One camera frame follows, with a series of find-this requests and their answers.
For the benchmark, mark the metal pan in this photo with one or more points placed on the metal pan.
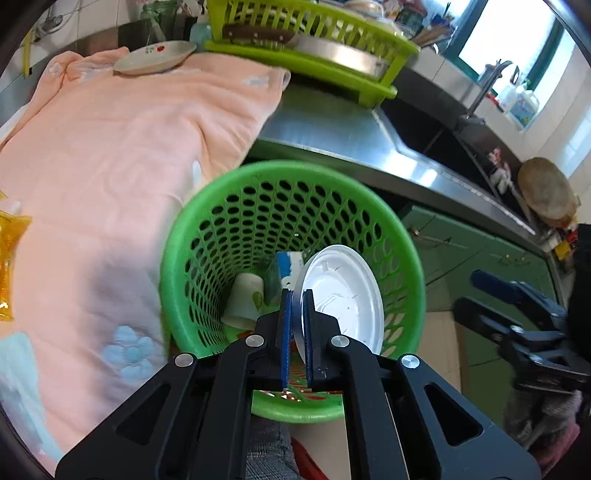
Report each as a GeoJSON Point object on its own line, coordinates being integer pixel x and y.
{"type": "Point", "coordinates": [341, 55]}

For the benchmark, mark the white plate with red print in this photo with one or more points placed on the white plate with red print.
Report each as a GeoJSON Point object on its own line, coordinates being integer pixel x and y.
{"type": "Point", "coordinates": [152, 57]}

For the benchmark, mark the light blue cloth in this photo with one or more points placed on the light blue cloth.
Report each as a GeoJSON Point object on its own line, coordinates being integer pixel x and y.
{"type": "Point", "coordinates": [18, 378]}

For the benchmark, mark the steel sink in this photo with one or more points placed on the steel sink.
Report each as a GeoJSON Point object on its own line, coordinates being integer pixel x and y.
{"type": "Point", "coordinates": [429, 129]}

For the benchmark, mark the yellow plastic packet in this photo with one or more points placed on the yellow plastic packet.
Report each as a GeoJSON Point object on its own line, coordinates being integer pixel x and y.
{"type": "Point", "coordinates": [11, 249]}

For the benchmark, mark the blue and white carton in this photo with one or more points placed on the blue and white carton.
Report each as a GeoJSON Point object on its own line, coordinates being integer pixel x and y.
{"type": "Point", "coordinates": [286, 267]}

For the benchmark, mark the green cabinet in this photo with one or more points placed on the green cabinet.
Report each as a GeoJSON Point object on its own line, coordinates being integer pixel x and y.
{"type": "Point", "coordinates": [485, 258]}

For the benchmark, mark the pink towel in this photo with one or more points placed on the pink towel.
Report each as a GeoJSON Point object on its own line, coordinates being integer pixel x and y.
{"type": "Point", "coordinates": [115, 161]}

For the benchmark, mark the white paper cup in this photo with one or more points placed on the white paper cup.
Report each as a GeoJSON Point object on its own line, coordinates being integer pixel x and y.
{"type": "Point", "coordinates": [244, 300]}

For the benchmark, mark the person's leg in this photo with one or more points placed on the person's leg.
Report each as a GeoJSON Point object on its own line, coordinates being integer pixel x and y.
{"type": "Point", "coordinates": [270, 452]}

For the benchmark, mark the round wooden cutting board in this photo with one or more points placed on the round wooden cutting board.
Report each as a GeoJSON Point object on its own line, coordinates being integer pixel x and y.
{"type": "Point", "coordinates": [547, 191]}

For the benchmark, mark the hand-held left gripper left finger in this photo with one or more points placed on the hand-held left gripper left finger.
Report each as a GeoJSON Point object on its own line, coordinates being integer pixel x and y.
{"type": "Point", "coordinates": [286, 341]}

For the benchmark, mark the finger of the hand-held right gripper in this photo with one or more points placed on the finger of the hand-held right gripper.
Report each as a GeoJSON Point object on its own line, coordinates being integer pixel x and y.
{"type": "Point", "coordinates": [494, 282]}
{"type": "Point", "coordinates": [485, 321]}

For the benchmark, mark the window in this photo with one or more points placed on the window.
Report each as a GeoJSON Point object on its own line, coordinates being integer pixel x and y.
{"type": "Point", "coordinates": [508, 32]}

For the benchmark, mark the green plastic dish rack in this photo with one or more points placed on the green plastic dish rack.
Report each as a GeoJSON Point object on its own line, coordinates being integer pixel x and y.
{"type": "Point", "coordinates": [258, 54]}

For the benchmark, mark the clear detergent bottle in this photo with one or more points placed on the clear detergent bottle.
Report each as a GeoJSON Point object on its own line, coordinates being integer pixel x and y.
{"type": "Point", "coordinates": [525, 108]}

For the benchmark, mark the metal faucet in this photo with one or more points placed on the metal faucet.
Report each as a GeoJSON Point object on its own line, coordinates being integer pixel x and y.
{"type": "Point", "coordinates": [482, 92]}

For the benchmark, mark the small white bottle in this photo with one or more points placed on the small white bottle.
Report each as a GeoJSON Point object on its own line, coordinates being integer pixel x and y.
{"type": "Point", "coordinates": [507, 98]}

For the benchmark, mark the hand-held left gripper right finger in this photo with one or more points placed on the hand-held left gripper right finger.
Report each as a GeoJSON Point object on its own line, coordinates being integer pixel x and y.
{"type": "Point", "coordinates": [308, 350]}

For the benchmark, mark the green plastic mesh basket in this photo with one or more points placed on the green plastic mesh basket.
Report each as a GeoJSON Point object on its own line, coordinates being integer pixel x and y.
{"type": "Point", "coordinates": [207, 194]}

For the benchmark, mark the green glass jar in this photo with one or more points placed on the green glass jar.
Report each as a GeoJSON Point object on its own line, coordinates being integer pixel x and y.
{"type": "Point", "coordinates": [159, 16]}

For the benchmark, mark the red object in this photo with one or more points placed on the red object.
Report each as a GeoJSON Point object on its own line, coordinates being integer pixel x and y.
{"type": "Point", "coordinates": [309, 464]}

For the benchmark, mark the white plastic lid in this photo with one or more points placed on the white plastic lid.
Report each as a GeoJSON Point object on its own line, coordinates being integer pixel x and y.
{"type": "Point", "coordinates": [341, 286]}

